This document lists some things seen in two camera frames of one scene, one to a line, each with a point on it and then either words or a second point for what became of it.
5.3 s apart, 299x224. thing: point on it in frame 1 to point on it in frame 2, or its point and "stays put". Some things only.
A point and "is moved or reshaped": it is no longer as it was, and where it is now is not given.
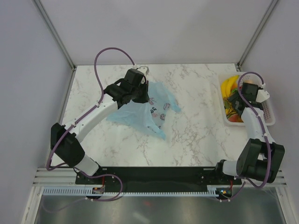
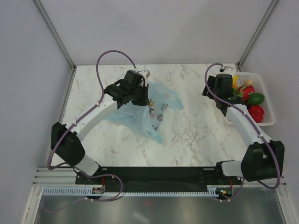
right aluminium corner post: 256,34 stays put
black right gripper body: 234,102 to 211,81
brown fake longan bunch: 228,106 is moved or reshaped
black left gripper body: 140,94 stays put
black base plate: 153,179 stays put
